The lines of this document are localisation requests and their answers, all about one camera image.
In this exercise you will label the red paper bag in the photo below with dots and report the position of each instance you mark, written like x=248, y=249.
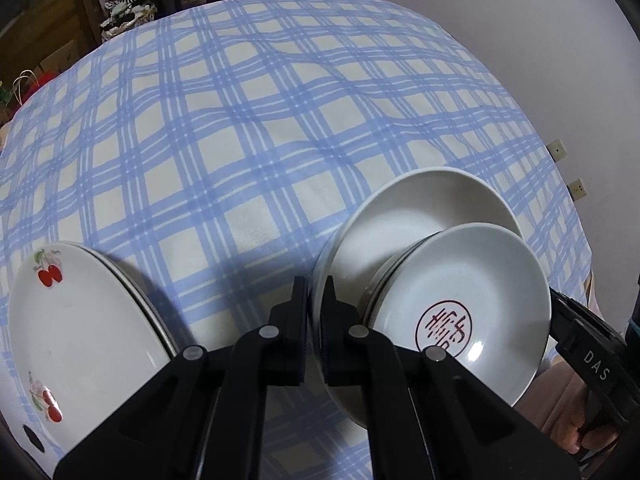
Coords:
x=46, y=78

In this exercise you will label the wicker basket with clothes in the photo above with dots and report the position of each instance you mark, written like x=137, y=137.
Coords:
x=125, y=25

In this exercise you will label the blue plaid cloth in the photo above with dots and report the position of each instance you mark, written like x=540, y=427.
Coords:
x=250, y=110

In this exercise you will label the large white bowl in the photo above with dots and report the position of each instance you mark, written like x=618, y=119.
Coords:
x=415, y=220

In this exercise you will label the person's right hand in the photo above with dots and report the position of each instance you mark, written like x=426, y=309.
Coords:
x=567, y=430

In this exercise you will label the open cardboard box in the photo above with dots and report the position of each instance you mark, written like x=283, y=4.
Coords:
x=65, y=60

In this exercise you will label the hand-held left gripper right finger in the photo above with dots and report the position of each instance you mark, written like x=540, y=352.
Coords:
x=332, y=345

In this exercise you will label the beige wall socket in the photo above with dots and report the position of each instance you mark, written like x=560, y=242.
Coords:
x=579, y=189
x=557, y=150

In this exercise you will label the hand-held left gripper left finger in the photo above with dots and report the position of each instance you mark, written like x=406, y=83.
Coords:
x=295, y=340

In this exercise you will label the small red bowl with seal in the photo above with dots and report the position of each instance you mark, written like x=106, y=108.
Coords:
x=475, y=270

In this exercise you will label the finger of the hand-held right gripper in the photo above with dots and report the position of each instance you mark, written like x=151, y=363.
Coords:
x=634, y=331
x=570, y=315

